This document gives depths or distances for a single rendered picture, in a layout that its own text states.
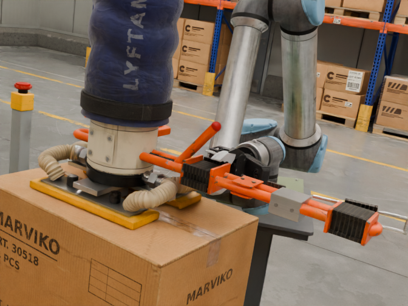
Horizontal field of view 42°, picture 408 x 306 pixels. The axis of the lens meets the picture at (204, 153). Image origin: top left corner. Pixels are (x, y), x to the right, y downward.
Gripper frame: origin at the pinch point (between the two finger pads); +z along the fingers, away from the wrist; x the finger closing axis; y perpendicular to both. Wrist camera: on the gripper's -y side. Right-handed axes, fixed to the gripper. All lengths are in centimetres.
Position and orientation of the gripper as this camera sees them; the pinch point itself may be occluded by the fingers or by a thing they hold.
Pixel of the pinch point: (214, 176)
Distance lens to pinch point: 121.9
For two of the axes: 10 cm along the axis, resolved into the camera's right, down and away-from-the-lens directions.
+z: -5.2, 1.5, -8.4
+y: -8.4, -2.5, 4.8
